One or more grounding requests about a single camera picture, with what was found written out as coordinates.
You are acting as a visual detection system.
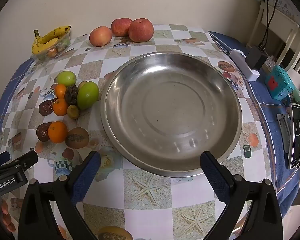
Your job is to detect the blue cloth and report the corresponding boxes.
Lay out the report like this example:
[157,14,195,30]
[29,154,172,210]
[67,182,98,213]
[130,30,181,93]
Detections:
[0,31,300,220]

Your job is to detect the teal box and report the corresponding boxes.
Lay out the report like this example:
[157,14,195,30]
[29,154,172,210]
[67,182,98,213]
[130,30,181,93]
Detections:
[265,65,295,101]

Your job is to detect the stainless steel basin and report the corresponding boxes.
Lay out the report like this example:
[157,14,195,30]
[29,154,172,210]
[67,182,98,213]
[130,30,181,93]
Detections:
[100,52,243,178]

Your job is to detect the person's left hand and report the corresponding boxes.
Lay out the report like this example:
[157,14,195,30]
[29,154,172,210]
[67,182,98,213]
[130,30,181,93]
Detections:
[0,199,17,233]

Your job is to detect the pale red apple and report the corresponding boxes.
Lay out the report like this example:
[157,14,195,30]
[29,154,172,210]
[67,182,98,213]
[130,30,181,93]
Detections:
[89,26,113,47]

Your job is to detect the grey metal tool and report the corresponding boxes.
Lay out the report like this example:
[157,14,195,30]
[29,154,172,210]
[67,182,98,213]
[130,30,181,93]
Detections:
[277,113,292,153]

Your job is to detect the black cable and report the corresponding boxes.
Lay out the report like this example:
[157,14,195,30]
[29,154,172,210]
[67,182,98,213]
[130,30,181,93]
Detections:
[263,0,285,51]
[260,0,274,48]

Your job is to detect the small yellow-brown fruit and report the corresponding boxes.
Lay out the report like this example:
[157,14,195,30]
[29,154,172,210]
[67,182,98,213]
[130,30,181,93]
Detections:
[66,104,80,119]

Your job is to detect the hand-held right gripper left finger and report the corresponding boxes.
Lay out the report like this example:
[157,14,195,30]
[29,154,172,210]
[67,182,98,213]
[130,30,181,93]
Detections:
[17,151,102,240]

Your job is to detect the small orange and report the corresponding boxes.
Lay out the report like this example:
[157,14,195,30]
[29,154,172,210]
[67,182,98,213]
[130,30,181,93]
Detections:
[55,84,67,99]

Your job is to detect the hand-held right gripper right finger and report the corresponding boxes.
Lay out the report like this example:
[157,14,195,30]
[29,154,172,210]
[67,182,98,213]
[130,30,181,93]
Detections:
[200,151,283,240]

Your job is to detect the black smartphone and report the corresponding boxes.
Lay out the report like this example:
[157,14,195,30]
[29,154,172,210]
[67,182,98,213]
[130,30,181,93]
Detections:
[289,103,300,170]

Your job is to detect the white chair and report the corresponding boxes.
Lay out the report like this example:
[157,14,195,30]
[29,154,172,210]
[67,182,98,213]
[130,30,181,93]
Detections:
[246,0,300,80]

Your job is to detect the white power strip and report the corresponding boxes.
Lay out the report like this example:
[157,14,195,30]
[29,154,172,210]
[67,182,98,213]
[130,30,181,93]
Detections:
[229,49,260,81]

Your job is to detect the grey power cord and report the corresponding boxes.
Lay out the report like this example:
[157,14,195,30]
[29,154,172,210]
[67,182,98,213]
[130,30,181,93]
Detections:
[207,30,232,54]

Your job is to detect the large yellow-brown fruit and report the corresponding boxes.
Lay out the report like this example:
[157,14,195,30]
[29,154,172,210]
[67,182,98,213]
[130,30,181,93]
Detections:
[65,127,89,148]

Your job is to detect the large red apple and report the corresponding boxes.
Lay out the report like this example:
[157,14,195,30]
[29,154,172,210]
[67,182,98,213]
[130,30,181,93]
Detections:
[128,18,154,42]

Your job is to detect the checked printed tablecloth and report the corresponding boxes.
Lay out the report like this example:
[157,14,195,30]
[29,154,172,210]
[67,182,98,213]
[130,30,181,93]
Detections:
[0,24,273,240]

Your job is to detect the dark wrinkled fruit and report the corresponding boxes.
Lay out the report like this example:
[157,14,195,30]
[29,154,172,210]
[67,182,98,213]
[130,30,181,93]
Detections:
[64,85,79,106]

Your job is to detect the large green fruit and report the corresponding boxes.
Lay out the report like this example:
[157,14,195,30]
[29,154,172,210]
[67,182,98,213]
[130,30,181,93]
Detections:
[76,81,99,110]

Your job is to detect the black charger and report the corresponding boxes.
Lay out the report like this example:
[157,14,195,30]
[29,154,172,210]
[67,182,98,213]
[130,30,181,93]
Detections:
[245,45,268,70]

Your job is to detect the small green fruit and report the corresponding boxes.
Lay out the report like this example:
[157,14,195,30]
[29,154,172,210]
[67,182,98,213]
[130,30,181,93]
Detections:
[56,71,77,86]

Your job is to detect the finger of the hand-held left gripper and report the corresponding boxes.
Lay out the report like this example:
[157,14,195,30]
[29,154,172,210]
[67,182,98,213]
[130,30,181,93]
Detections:
[0,151,11,167]
[0,149,39,174]

